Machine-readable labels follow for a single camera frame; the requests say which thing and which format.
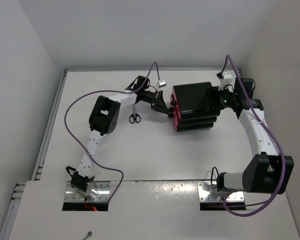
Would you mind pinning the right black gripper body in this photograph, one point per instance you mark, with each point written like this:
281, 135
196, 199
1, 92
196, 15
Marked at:
223, 99

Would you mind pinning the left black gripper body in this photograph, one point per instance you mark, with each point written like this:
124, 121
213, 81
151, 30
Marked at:
153, 105

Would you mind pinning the pink top drawer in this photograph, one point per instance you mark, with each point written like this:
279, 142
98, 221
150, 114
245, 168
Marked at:
173, 100

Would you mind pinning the pink drawer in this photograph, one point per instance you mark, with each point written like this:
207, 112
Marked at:
173, 100
173, 113
175, 124

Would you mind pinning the black drawer cabinet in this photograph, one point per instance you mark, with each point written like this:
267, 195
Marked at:
190, 116

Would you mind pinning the black handled scissors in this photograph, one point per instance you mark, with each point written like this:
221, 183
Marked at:
134, 118

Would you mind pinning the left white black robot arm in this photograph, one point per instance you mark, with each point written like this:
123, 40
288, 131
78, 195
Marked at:
103, 121

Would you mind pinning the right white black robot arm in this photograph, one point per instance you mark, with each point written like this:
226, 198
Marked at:
269, 170

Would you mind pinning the white front platform board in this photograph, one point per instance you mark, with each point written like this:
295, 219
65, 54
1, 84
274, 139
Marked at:
141, 210

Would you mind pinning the small metal wrench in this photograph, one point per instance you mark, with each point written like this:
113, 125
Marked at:
88, 235

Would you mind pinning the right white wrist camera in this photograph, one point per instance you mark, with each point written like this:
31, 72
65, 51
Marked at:
225, 79

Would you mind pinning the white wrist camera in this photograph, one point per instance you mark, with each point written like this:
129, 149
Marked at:
161, 83
225, 79

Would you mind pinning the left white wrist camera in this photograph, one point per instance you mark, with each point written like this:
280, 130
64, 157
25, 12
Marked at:
161, 83

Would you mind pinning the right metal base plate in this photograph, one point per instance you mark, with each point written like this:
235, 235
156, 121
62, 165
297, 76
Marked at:
209, 195

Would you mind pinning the metal base plate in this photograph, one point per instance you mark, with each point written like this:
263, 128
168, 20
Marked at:
96, 192
209, 195

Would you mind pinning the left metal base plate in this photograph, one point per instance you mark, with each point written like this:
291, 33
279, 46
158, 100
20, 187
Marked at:
96, 192

